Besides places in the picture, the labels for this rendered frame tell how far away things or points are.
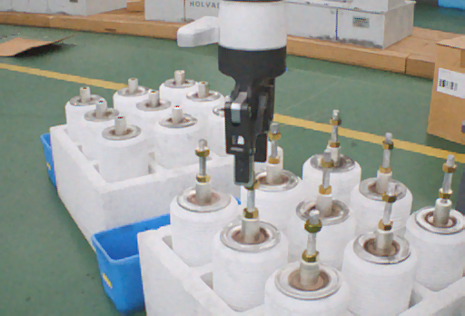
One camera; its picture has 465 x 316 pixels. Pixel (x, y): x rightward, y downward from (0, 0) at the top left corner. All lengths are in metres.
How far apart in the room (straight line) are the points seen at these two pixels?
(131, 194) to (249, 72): 0.49
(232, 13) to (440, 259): 0.42
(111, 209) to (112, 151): 0.10
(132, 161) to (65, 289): 0.28
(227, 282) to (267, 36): 0.30
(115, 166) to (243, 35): 0.52
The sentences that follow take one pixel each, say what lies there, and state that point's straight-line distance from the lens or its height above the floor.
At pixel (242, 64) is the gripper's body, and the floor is 0.48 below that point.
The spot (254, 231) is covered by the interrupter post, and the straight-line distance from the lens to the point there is 0.71.
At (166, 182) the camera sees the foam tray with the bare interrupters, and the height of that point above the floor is 0.17.
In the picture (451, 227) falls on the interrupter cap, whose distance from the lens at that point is 0.78.
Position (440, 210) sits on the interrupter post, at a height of 0.27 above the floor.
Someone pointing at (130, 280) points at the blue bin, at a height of 0.07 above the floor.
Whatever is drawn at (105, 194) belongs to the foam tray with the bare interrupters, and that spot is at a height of 0.17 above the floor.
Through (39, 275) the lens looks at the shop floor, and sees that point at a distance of 1.13.
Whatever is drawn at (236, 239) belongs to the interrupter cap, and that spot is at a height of 0.25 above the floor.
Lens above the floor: 0.62
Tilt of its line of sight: 22 degrees down
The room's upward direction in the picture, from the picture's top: straight up
